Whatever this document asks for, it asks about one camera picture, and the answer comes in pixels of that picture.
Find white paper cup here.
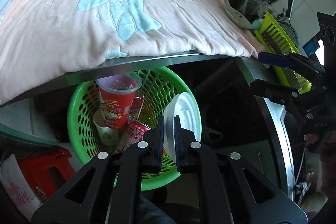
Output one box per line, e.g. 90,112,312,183
93,109,119,146

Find red snack cup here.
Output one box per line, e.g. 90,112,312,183
96,72,142,129

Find red yellow drink bottle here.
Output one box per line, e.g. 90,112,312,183
127,92,145,124

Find yellow green dish rack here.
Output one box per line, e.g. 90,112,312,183
255,11,311,94

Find red soda can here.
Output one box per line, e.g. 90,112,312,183
113,120,151,153

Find white ceramic dish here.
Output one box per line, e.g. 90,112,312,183
224,5,252,30

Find red plastic stool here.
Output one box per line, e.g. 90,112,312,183
17,147,75,198

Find white printed plastic bag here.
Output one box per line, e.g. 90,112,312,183
1,154,42,222

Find pink blanket cloth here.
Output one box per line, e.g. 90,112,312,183
1,0,264,103

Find black handled pan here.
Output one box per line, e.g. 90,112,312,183
277,0,299,47

